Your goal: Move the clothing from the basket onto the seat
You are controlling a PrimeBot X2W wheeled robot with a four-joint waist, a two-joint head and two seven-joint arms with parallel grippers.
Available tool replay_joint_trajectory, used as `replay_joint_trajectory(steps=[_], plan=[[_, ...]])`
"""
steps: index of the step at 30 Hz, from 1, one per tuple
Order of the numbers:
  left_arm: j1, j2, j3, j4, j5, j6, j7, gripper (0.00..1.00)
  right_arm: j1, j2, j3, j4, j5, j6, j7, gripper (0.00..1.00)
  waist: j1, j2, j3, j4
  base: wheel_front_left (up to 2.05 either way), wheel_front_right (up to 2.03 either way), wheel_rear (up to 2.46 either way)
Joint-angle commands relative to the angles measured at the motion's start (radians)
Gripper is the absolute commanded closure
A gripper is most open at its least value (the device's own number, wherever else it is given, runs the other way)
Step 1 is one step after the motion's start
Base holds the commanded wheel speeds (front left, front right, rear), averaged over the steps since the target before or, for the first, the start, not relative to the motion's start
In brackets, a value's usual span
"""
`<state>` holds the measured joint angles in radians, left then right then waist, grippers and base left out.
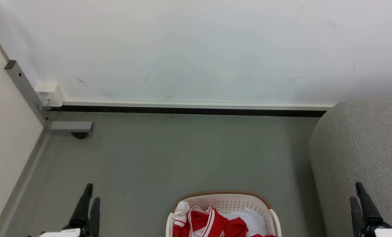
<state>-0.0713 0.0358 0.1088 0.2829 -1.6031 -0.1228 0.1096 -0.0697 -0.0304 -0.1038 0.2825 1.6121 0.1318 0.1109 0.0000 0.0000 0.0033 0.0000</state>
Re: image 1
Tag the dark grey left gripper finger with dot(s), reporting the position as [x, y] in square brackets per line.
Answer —
[81, 210]
[95, 217]

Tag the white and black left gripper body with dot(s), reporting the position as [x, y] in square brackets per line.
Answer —
[64, 233]

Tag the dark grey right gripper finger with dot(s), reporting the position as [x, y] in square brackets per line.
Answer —
[355, 214]
[368, 210]

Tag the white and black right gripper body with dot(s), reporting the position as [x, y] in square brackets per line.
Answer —
[390, 233]

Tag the red shorts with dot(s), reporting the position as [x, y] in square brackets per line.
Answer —
[263, 235]

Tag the red white striped jersey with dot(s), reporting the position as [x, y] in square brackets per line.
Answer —
[202, 223]

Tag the cream perforated laundry basket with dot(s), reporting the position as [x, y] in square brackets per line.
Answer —
[230, 200]

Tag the grey fabric sofa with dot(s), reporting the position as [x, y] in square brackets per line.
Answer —
[357, 148]

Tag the black caster wheel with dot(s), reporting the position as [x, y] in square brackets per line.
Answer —
[80, 135]

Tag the white garment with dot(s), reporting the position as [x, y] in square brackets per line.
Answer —
[253, 220]

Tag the grey metal partition foot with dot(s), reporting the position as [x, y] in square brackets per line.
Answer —
[26, 89]

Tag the white and black baseboard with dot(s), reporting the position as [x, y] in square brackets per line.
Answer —
[189, 108]

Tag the white wall socket box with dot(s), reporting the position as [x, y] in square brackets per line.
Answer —
[49, 93]

